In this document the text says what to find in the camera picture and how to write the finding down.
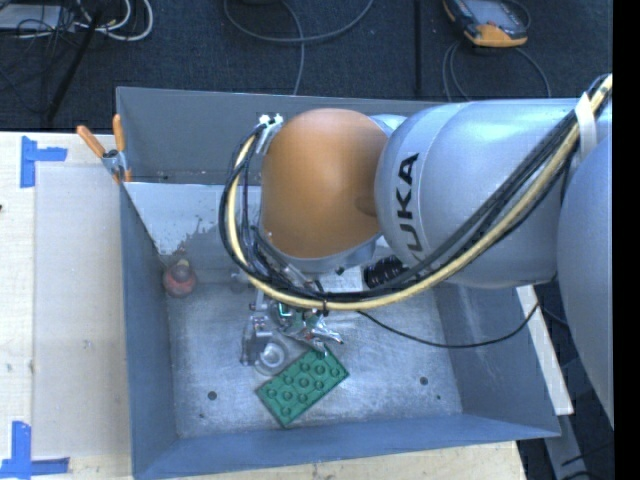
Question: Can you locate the red round toy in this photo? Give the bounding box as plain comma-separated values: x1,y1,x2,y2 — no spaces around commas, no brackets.
161,256,198,300

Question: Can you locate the grey metal bin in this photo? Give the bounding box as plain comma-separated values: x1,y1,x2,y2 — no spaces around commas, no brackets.
115,86,563,480

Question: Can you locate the pale flat board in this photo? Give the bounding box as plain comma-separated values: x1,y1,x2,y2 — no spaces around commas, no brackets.
30,160,133,462

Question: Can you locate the dark green flat block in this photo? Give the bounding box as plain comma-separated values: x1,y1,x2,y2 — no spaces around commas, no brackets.
255,349,351,429

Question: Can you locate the black cylinder on white bracket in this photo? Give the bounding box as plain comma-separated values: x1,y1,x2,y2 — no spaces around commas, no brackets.
319,255,407,293

